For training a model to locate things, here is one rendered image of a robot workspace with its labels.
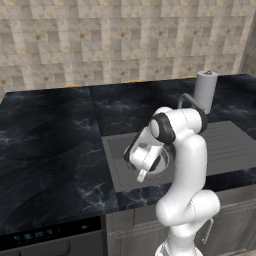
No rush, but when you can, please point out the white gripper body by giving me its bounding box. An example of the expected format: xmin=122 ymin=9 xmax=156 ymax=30
xmin=136 ymin=168 xmax=150 ymax=184

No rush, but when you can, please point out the white paper towel roll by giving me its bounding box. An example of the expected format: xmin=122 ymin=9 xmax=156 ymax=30
xmin=193 ymin=69 xmax=219 ymax=116

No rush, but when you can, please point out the grey cupboard front panel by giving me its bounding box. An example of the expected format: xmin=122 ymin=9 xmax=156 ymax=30
xmin=105 ymin=184 xmax=256 ymax=235

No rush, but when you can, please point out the silver cupboard door handle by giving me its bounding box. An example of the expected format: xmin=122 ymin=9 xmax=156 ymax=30
xmin=199 ymin=217 xmax=215 ymax=245

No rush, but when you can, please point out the grey curved tap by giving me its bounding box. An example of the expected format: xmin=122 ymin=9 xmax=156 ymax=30
xmin=176 ymin=92 xmax=205 ymax=112

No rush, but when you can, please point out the dark dishwasher with control panel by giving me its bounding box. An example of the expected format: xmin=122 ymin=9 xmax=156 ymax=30
xmin=0 ymin=215 xmax=108 ymax=256

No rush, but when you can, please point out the grey cupboard door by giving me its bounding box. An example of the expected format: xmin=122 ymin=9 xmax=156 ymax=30
xmin=195 ymin=198 xmax=256 ymax=255
xmin=107 ymin=221 xmax=172 ymax=256

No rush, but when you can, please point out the grey sink with drainboard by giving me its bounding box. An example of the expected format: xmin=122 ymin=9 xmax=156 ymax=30
xmin=101 ymin=120 xmax=256 ymax=194

